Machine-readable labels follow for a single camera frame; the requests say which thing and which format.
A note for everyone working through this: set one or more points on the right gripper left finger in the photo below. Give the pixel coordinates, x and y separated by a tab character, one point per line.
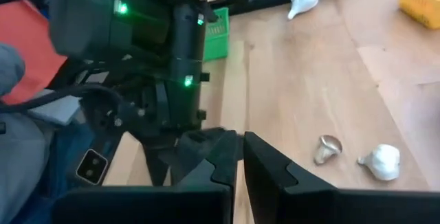
172	203

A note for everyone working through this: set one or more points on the red flat mat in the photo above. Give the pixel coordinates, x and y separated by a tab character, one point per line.
27	45

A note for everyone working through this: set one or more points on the yellow plastic basket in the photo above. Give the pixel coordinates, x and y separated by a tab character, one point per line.
419	0

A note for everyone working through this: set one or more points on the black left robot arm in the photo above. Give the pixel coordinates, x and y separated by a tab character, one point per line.
137	21

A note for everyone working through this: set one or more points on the green plastic basket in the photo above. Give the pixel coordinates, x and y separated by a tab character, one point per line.
216	42

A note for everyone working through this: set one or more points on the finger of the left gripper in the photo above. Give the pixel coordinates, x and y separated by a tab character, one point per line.
156	165
196	145

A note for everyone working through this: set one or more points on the brown cap mushroom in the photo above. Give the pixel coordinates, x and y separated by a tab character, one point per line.
328	145

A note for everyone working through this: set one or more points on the person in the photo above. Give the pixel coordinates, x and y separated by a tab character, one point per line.
20	169

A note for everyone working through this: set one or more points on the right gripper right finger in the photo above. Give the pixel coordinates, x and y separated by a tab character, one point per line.
326	207

